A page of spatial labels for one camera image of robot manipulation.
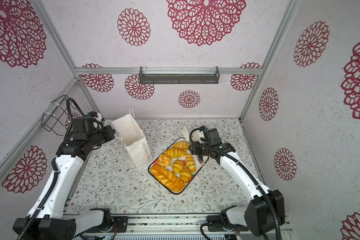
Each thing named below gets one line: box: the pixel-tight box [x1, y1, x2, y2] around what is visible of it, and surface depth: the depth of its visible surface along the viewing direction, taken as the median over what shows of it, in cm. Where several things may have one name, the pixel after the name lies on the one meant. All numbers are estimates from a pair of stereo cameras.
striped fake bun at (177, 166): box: [172, 160, 184, 174], surface depth 92 cm
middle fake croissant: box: [164, 147, 188, 159], surface depth 98 cm
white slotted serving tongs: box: [182, 126, 190, 142], surface depth 85 cm
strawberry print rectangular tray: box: [148, 137, 209, 195], surface depth 92 cm
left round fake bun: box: [157, 153, 172, 167], surface depth 95 cm
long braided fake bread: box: [150, 164, 185, 193], surface depth 87 cm
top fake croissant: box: [172, 140, 190, 151], surface depth 102 cm
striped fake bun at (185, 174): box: [180, 167, 192, 183], surface depth 90 cm
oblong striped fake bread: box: [185, 153, 196, 173], surface depth 94 cm
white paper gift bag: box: [106, 108, 153, 170], surface depth 87 cm
